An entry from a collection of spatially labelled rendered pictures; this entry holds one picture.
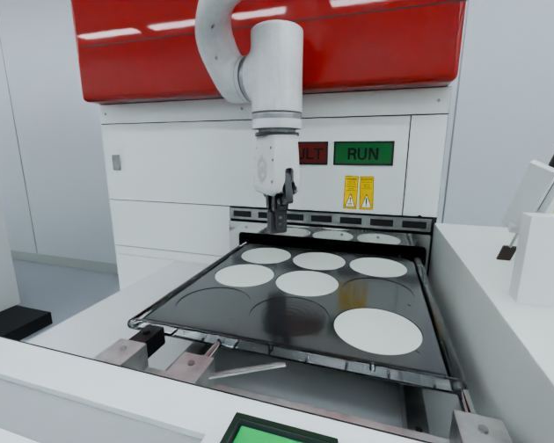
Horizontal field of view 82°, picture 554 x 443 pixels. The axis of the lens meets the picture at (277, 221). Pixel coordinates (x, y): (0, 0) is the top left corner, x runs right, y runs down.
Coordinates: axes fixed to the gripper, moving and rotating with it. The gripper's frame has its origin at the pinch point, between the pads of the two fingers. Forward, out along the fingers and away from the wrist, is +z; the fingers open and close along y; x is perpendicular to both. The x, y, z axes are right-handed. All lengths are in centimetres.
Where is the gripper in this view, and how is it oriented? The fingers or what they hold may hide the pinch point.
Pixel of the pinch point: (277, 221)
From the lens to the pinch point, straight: 57.4
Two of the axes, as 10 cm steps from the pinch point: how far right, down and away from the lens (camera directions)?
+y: 4.0, 2.0, -9.0
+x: 9.2, -0.9, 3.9
